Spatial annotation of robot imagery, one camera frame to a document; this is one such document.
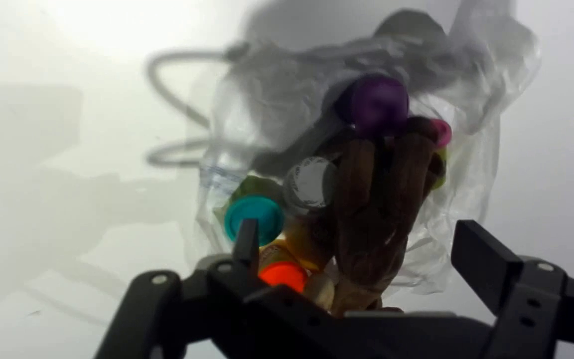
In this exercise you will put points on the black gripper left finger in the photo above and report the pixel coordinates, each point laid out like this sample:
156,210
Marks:
247,312

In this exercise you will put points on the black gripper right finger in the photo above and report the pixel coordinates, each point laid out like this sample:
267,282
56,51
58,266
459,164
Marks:
518,286

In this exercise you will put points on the teal-lidded tub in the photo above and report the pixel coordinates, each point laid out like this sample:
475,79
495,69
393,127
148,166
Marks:
257,214

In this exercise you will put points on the brown plush toy animal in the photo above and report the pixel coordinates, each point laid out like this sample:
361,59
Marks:
373,206

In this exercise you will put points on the pink-lidded yellow Play-Doh tub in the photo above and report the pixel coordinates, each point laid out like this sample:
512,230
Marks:
441,133

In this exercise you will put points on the white plastic bag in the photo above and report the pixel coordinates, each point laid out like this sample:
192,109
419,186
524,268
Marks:
287,101

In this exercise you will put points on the purple-lidded container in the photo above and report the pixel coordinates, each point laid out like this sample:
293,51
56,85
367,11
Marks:
379,101

